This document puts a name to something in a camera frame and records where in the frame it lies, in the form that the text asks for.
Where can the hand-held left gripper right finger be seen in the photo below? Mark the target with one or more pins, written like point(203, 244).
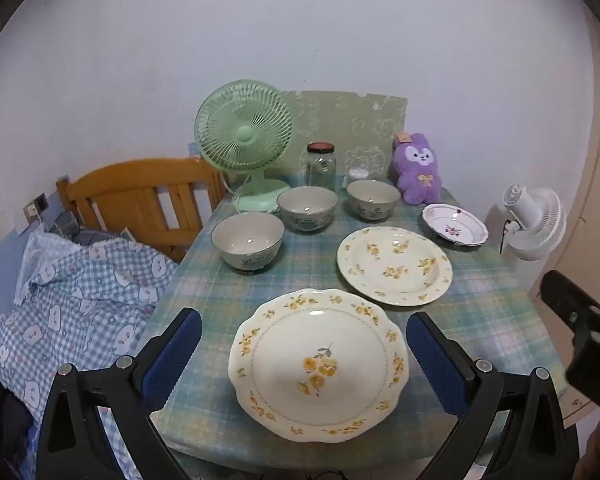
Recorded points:
point(437, 360)

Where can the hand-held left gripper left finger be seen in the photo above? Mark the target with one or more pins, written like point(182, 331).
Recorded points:
point(172, 360)

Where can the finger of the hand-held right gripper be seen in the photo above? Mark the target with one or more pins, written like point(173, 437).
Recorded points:
point(567, 305)

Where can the green floral ceramic bowl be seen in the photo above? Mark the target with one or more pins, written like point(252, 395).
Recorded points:
point(372, 200)
point(307, 207)
point(247, 240)

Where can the white clip fan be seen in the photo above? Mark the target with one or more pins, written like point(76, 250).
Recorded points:
point(535, 225)

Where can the yellow floral round plate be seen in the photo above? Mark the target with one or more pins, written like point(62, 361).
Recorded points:
point(395, 265)

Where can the blue checked printed blanket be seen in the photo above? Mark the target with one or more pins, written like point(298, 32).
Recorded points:
point(70, 300)

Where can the yellow floral scalloped plate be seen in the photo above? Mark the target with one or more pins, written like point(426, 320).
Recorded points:
point(300, 350)

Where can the small purple floral plate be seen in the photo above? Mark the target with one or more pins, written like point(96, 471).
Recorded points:
point(452, 225)

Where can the dark plaid cloth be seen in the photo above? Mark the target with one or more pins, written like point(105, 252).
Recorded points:
point(75, 227)

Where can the black cloth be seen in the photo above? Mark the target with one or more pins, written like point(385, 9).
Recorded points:
point(5, 415)

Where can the purple plush toy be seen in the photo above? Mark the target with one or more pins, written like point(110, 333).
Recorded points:
point(417, 170)

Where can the cotton swab container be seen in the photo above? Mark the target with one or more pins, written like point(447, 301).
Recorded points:
point(358, 174)

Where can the glass jar with dark lid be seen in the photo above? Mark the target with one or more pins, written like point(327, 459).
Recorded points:
point(322, 170)

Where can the green desk fan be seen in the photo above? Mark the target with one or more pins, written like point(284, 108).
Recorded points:
point(244, 135)

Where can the dark wall socket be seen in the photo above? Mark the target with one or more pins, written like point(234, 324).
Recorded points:
point(41, 201)

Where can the white wall socket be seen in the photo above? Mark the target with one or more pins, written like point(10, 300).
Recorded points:
point(30, 210)

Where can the green patterned wall mat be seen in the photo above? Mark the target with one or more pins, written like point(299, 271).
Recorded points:
point(340, 120)

